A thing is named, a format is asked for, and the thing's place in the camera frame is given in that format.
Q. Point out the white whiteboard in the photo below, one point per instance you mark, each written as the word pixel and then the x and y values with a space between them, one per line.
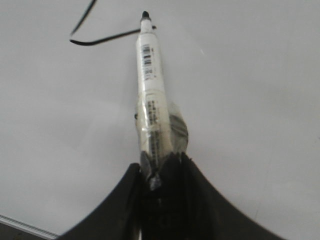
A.
pixel 244 73

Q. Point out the white taped marker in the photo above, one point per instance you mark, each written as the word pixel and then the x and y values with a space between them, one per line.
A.
pixel 161 128

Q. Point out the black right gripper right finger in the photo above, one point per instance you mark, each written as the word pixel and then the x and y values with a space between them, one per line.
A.
pixel 187 207

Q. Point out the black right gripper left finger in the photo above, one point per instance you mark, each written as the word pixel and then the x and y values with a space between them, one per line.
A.
pixel 117 217

